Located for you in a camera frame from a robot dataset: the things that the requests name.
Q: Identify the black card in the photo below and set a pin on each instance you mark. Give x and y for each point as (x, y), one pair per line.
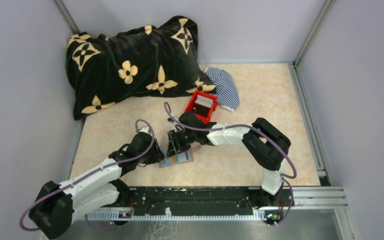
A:
(201, 109)

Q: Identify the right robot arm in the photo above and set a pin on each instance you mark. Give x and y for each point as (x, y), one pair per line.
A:
(268, 146)

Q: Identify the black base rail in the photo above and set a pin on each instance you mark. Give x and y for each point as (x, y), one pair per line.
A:
(202, 201)

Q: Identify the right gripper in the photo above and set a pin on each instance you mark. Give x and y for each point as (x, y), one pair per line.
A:
(175, 139)

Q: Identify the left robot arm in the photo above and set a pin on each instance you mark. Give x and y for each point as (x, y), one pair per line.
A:
(58, 205)

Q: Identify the grey cards in bin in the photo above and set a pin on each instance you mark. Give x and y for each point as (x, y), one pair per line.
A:
(206, 99)

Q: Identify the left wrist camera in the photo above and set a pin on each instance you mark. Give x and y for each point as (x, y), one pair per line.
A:
(145, 129)

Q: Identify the black floral blanket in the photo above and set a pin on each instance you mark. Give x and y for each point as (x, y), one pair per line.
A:
(148, 61)

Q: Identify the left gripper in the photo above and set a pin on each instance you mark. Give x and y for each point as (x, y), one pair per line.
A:
(155, 153)

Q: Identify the pink leather card holder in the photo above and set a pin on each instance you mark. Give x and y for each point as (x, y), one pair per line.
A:
(162, 148)

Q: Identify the blue striped cloth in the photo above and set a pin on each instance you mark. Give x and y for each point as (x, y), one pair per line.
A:
(226, 90)

